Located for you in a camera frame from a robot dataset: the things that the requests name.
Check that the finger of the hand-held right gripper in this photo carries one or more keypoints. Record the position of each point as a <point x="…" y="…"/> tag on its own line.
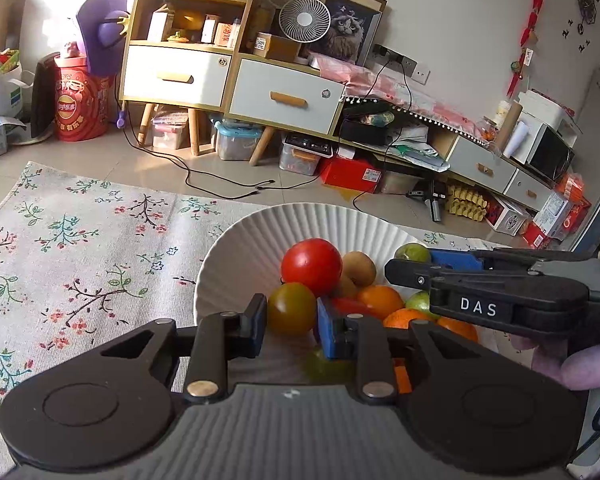
<point x="452" y="259"/>
<point x="405" y="272"/>

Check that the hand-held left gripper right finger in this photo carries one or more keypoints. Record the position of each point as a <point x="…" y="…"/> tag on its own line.
<point x="328" y="331"/>

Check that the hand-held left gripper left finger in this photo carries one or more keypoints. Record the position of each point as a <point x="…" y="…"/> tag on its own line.
<point x="254" y="325"/>

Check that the red tomato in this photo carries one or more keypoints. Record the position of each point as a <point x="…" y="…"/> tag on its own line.
<point x="311" y="267"/>
<point x="350" y="306"/>

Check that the light green jujube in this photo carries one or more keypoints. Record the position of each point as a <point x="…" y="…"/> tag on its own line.
<point x="419" y="302"/>

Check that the small green tomato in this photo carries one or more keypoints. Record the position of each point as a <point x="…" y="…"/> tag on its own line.
<point x="325" y="367"/>

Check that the orange tomato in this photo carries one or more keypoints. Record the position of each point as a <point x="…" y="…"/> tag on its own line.
<point x="380" y="300"/>

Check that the brown-green tomato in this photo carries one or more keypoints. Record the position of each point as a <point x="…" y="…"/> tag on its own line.
<point x="291" y="308"/>

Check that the small mandarin orange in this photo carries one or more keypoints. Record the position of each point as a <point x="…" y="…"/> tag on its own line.
<point x="405" y="319"/>

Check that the brown longan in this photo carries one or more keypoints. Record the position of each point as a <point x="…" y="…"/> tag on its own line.
<point x="345" y="287"/>
<point x="358" y="267"/>

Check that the white ribbed plate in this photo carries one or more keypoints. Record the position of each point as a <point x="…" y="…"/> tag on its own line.
<point x="240" y="260"/>

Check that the person's right hand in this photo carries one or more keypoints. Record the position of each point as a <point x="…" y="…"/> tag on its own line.
<point x="595" y="365"/>

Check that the yellow egg carton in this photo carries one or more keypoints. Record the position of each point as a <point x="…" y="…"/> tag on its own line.
<point x="467" y="202"/>

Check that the black handheld device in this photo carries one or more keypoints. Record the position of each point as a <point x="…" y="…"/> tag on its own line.
<point x="432" y="200"/>

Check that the white box red print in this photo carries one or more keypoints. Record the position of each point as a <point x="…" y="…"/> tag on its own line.
<point x="507" y="215"/>

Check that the white low cabinet drawer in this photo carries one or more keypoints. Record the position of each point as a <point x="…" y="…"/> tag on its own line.
<point x="482" y="165"/>
<point x="527" y="192"/>

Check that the white blue printed carton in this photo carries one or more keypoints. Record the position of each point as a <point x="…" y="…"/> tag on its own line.
<point x="550" y="212"/>

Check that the long low wooden cabinet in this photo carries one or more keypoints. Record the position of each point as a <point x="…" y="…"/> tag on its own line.
<point x="442" y="147"/>

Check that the red flat box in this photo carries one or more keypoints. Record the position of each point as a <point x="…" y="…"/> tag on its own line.
<point x="350" y="175"/>

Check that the loose paper pile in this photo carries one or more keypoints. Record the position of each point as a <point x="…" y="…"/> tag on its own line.
<point x="415" y="147"/>

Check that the red carton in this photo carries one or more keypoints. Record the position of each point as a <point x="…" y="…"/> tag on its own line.
<point x="577" y="220"/>

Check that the glass jar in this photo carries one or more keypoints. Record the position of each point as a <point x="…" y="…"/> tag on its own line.
<point x="490" y="130"/>

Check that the orange plastic bag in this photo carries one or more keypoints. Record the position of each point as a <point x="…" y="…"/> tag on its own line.
<point x="572" y="187"/>

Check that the black microwave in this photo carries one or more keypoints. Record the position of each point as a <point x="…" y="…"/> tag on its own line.
<point x="547" y="155"/>

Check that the cardboard tube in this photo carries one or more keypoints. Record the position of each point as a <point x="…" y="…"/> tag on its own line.
<point x="507" y="127"/>

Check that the black case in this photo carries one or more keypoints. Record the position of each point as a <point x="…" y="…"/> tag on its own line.
<point x="365" y="130"/>

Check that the clear storage box black lid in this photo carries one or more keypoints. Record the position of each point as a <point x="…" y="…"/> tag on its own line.
<point x="305" y="157"/>

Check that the pink patterned cloth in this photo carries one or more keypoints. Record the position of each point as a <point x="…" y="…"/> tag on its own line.
<point x="405" y="95"/>

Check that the white appliance box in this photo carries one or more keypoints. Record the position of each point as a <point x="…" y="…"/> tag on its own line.
<point x="545" y="110"/>

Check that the clear storage box blue lid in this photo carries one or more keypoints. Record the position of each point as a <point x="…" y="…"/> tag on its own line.
<point x="237" y="142"/>

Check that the floral tablecloth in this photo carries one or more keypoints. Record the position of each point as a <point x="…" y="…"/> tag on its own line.
<point x="80" y="260"/>

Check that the clear box pink contents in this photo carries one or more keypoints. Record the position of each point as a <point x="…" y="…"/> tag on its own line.
<point x="170" y="132"/>

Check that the red hanging ornament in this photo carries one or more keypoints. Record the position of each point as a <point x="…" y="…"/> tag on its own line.
<point x="532" y="25"/>

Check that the framed cat picture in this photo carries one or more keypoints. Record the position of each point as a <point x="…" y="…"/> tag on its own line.
<point x="347" y="25"/>

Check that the brown cardboard box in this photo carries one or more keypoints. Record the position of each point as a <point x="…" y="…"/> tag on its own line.
<point x="275" y="47"/>

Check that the white desk fan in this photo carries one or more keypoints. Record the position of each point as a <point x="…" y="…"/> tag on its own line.
<point x="305" y="20"/>

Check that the red printed drum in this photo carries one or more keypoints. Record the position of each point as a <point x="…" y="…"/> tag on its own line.
<point x="82" y="105"/>

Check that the wooden shelf cabinet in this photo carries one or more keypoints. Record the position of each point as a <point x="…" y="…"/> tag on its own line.
<point x="205" y="47"/>

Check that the small white carton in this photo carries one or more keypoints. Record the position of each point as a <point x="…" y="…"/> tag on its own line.
<point x="160" y="22"/>

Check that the purple foam toy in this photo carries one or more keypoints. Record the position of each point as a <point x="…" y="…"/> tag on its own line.
<point x="100" y="30"/>

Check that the wall socket strip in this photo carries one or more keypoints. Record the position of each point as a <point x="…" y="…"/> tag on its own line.
<point x="405" y="65"/>

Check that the black deer wall decoration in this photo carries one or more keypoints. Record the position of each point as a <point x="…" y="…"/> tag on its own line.
<point x="585" y="5"/>

